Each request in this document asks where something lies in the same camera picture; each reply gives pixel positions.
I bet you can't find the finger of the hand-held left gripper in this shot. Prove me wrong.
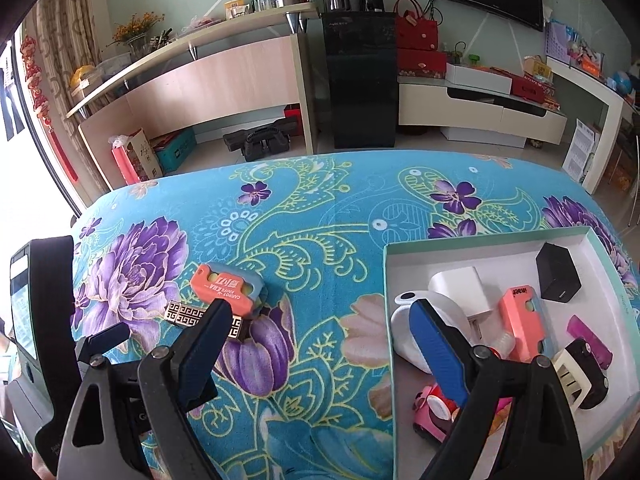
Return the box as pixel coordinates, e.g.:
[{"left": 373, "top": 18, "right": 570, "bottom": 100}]
[{"left": 77, "top": 322, "right": 131, "bottom": 367}]

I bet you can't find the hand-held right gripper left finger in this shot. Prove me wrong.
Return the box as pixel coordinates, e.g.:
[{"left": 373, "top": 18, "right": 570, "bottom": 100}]
[{"left": 56, "top": 299, "right": 233, "bottom": 480}]

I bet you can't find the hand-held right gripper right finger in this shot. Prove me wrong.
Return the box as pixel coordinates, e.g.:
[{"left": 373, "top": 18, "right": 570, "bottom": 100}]
[{"left": 407, "top": 299, "right": 586, "bottom": 480}]

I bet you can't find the white smartwatch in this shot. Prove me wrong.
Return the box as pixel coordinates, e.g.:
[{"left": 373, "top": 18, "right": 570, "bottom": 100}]
[{"left": 390, "top": 290, "right": 473, "bottom": 376}]

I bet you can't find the white charger plug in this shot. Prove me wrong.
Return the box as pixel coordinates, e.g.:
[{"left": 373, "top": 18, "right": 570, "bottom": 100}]
[{"left": 427, "top": 266, "right": 493, "bottom": 341}]

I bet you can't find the black gold patterned lighter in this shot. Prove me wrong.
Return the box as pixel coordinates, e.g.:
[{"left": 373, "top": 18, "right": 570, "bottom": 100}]
[{"left": 165, "top": 300, "right": 246, "bottom": 341}]

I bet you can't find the pink brown toy dog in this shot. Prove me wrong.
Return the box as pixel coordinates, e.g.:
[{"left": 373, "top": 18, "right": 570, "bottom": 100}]
[{"left": 412, "top": 385, "right": 513, "bottom": 443}]

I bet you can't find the salmon and blue plastic toy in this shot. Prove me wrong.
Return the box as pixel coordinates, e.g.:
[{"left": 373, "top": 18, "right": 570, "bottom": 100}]
[{"left": 495, "top": 285, "right": 547, "bottom": 361}]

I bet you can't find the teal cardboard box lid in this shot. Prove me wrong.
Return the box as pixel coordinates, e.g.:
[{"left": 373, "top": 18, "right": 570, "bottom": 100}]
[{"left": 382, "top": 226, "right": 638, "bottom": 478}]

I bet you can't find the cream plastic phone holder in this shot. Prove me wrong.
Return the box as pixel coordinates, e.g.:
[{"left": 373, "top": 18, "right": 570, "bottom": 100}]
[{"left": 550, "top": 349, "right": 591, "bottom": 408}]

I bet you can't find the black cube adapter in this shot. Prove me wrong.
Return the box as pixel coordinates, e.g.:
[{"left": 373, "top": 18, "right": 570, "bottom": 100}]
[{"left": 535, "top": 241, "right": 583, "bottom": 303}]

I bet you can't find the translucent pink stick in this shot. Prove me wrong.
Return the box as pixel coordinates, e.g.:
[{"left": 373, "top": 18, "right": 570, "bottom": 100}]
[{"left": 566, "top": 315, "right": 613, "bottom": 368}]

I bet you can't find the black toy car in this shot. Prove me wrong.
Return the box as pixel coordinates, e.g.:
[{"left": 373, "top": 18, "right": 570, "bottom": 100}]
[{"left": 560, "top": 338, "right": 611, "bottom": 411}]

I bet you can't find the floral blue blanket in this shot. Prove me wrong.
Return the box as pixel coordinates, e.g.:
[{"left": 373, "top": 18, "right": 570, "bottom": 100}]
[{"left": 70, "top": 149, "right": 633, "bottom": 480}]

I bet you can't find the beige paper bag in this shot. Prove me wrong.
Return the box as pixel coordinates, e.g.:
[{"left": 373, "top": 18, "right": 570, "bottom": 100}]
[{"left": 127, "top": 129, "right": 163, "bottom": 181}]

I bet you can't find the teal storage box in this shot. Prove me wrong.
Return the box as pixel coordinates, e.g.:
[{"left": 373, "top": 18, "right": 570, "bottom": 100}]
[{"left": 152, "top": 127, "right": 197, "bottom": 171}]

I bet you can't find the red hanging ornament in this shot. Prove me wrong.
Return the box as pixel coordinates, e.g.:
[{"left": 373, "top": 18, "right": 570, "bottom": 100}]
[{"left": 20, "top": 35, "right": 81, "bottom": 181}]

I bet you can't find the yellow item on shelf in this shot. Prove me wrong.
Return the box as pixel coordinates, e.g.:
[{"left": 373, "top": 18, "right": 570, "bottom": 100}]
[{"left": 69, "top": 65, "right": 98, "bottom": 98}]

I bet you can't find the black foot stepper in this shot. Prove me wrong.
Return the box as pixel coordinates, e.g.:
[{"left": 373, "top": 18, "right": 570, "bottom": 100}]
[{"left": 222, "top": 122, "right": 296, "bottom": 161}]

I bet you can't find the white printed paper sheet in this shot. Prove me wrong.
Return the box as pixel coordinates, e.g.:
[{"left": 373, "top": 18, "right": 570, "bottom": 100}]
[{"left": 562, "top": 119, "right": 601, "bottom": 183}]

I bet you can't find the white tv stand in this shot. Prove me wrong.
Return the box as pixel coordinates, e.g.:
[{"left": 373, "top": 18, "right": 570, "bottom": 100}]
[{"left": 397, "top": 80, "right": 568, "bottom": 148}]

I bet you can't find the small red box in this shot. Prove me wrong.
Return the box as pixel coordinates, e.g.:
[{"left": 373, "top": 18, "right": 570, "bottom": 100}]
[{"left": 282, "top": 104, "right": 303, "bottom": 136}]

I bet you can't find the white flat box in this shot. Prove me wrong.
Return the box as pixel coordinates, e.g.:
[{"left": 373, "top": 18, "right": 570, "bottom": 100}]
[{"left": 445, "top": 62, "right": 513, "bottom": 96}]

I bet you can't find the black water dispenser cabinet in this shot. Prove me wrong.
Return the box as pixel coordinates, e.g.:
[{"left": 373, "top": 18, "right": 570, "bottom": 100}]
[{"left": 319, "top": 0, "right": 398, "bottom": 150}]

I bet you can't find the flat red box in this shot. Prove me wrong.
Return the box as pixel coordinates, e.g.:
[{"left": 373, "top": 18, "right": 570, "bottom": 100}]
[{"left": 512, "top": 75, "right": 556, "bottom": 101}]

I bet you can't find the red gift box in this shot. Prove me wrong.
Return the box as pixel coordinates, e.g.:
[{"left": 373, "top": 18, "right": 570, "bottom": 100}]
[{"left": 397, "top": 49, "right": 447, "bottom": 81}]

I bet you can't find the beige patterned curtain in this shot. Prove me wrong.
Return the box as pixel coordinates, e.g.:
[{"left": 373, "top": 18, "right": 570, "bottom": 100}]
[{"left": 37, "top": 0, "right": 108, "bottom": 111}]

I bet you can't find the curved wooden shelf unit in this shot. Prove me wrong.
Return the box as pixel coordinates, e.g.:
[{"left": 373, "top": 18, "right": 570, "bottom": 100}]
[{"left": 65, "top": 2, "right": 321, "bottom": 196}]

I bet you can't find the yellow flower bouquet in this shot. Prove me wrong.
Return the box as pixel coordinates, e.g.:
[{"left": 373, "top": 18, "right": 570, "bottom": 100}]
[{"left": 112, "top": 12, "right": 166, "bottom": 43}]

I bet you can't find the white side desk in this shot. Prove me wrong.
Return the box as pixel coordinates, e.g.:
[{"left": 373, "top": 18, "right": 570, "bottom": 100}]
[{"left": 545, "top": 55, "right": 636, "bottom": 196}]

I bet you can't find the red gift bag with handles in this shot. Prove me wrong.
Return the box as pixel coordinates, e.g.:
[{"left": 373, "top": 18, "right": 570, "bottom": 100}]
[{"left": 394, "top": 0, "right": 441, "bottom": 52}]

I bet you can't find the wall calendar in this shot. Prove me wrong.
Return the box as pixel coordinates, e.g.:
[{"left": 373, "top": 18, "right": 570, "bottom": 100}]
[{"left": 545, "top": 20, "right": 571, "bottom": 63}]

